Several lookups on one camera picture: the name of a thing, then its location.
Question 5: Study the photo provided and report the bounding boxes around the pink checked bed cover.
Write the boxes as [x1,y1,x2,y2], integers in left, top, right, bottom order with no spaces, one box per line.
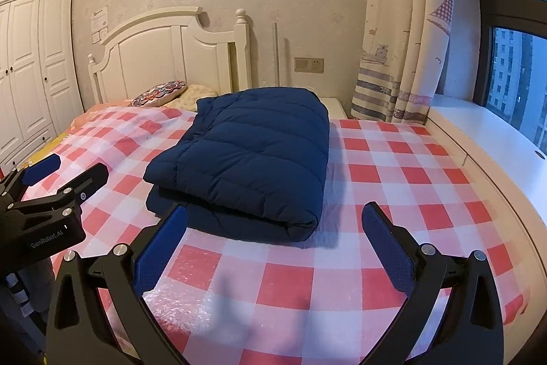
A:
[13,104,531,365]

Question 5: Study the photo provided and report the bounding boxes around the white wall notice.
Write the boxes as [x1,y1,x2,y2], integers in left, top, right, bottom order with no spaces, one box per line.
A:
[91,6,110,46]

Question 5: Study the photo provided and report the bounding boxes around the printed nautical curtain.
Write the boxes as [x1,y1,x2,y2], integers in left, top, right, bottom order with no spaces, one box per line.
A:
[350,0,458,125]

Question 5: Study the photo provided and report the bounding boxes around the white nightstand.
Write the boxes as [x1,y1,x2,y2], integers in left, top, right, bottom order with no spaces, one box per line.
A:
[318,97,350,120]

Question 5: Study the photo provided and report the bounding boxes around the navy puffer jacket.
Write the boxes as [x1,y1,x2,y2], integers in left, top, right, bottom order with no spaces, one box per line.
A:
[143,87,332,245]

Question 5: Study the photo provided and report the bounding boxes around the white window sill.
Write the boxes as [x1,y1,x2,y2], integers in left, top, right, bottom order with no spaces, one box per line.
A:
[427,93,547,308]

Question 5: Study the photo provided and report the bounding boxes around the white bed headboard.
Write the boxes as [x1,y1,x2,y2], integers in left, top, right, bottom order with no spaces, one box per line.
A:
[88,7,253,106]

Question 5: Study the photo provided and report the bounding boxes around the cream knitted pillow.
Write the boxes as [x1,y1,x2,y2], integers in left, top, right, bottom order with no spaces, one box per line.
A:
[164,84,219,112]

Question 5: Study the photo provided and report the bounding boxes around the patterned embroidered pillow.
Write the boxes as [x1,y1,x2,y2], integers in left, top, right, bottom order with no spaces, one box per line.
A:
[130,80,188,108]

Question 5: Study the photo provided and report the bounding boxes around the white wardrobe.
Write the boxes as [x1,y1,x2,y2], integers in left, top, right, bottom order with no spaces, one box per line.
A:
[0,0,86,174]

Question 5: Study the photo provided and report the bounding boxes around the dark framed window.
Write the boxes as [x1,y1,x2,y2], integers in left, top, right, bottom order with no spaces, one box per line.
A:
[462,0,547,157]

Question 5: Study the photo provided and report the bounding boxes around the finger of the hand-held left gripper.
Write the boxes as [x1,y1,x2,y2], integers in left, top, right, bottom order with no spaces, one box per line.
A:
[0,152,61,206]
[8,162,110,217]

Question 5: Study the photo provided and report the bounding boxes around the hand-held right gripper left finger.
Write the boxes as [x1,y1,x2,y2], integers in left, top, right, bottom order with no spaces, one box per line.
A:
[45,204,191,365]

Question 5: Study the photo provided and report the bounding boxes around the white pole lamp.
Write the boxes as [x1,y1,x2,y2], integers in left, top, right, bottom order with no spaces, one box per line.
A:
[272,22,281,89]

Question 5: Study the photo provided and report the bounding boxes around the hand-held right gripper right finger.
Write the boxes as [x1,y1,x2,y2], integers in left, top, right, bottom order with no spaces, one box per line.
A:
[361,201,506,365]

